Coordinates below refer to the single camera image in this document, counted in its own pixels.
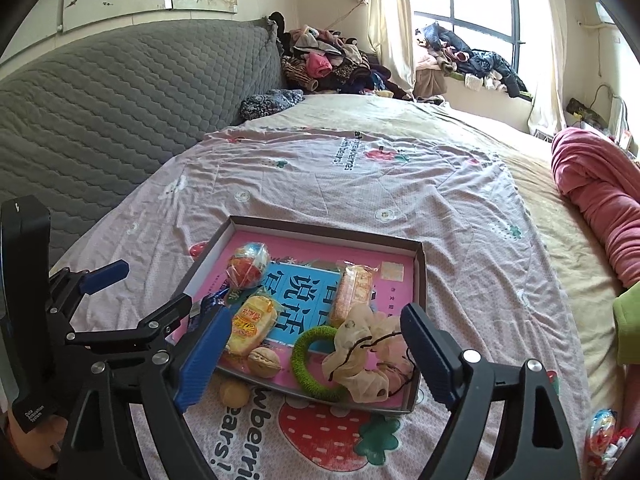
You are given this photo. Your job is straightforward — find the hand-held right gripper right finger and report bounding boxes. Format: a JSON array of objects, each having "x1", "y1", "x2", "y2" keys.
[{"x1": 400, "y1": 302, "x2": 583, "y2": 480}]

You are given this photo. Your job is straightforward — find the person's left hand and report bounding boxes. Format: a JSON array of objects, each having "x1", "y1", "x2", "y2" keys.
[{"x1": 5, "y1": 412, "x2": 68, "y2": 471}]

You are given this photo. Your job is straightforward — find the beige bed sheet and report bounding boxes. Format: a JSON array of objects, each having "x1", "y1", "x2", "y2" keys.
[{"x1": 290, "y1": 94, "x2": 626, "y2": 480}]

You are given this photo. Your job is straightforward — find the pink quilt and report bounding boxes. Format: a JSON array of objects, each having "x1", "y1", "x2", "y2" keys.
[{"x1": 550, "y1": 127, "x2": 640, "y2": 288}]

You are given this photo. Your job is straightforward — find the green blanket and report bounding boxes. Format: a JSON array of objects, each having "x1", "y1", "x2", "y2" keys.
[{"x1": 612, "y1": 287, "x2": 640, "y2": 367}]

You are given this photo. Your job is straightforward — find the pink printed bedsheet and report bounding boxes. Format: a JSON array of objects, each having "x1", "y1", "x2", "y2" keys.
[{"x1": 50, "y1": 122, "x2": 596, "y2": 480}]

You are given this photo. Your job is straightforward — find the heap of dark jackets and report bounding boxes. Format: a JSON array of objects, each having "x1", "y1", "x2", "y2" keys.
[{"x1": 414, "y1": 21, "x2": 530, "y2": 98}]

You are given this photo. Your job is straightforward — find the wrinkled walnut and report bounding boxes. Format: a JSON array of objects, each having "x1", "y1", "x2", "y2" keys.
[{"x1": 247, "y1": 346, "x2": 283, "y2": 379}]

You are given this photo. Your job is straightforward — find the red white candy packet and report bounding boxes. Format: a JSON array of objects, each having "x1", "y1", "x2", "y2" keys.
[{"x1": 585, "y1": 408, "x2": 633, "y2": 476}]

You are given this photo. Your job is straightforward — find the grey quilted headboard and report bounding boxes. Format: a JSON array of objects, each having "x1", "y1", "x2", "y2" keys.
[{"x1": 0, "y1": 19, "x2": 286, "y2": 261}]

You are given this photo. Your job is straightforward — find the dark patterned cloth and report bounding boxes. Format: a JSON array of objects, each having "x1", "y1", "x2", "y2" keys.
[{"x1": 240, "y1": 88, "x2": 306, "y2": 122}]

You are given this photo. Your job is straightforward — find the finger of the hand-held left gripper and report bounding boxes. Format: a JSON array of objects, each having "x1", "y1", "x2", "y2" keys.
[
  {"x1": 47, "y1": 260, "x2": 130, "y2": 341},
  {"x1": 64, "y1": 294, "x2": 195, "y2": 361}
]

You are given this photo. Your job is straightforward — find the green ring scrunchie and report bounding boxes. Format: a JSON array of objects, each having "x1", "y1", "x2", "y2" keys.
[{"x1": 291, "y1": 326, "x2": 351, "y2": 402}]

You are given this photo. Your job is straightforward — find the dark small bag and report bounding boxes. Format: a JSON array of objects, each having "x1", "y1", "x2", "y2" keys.
[{"x1": 566, "y1": 97, "x2": 598, "y2": 121}]

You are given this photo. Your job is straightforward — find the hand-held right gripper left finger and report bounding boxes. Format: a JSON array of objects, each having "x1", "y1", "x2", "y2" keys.
[{"x1": 60, "y1": 302, "x2": 233, "y2": 480}]

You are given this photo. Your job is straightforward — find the cream scrunchie black trim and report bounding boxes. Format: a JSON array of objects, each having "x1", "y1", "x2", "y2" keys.
[{"x1": 321, "y1": 302, "x2": 417, "y2": 403}]

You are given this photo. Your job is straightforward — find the orange wafer packet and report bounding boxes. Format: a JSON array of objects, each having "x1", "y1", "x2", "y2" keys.
[{"x1": 329, "y1": 262, "x2": 376, "y2": 328}]

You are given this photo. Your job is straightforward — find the cream curtain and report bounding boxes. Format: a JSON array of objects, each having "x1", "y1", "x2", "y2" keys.
[
  {"x1": 527, "y1": 0, "x2": 568, "y2": 136},
  {"x1": 350, "y1": 0, "x2": 417, "y2": 98}
]

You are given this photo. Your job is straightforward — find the blue snack packet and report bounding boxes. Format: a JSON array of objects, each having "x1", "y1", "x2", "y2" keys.
[{"x1": 200, "y1": 290, "x2": 231, "y2": 312}]

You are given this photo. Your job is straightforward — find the yellow cake packet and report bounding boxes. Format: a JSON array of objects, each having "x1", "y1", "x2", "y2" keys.
[{"x1": 224, "y1": 294, "x2": 280, "y2": 357}]

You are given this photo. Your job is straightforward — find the pink shallow box tray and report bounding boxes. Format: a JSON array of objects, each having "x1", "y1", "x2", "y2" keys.
[{"x1": 167, "y1": 216, "x2": 427, "y2": 413}]

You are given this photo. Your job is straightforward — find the red snack packet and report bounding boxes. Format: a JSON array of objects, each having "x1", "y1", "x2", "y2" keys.
[{"x1": 226, "y1": 242, "x2": 271, "y2": 293}]

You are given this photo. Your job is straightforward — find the small smooth tan nut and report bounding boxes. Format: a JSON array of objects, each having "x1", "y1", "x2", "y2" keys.
[{"x1": 220, "y1": 377, "x2": 250, "y2": 408}]

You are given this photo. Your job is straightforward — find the pile of mixed clothes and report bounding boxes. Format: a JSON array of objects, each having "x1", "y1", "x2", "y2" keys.
[{"x1": 272, "y1": 11, "x2": 416, "y2": 101}]

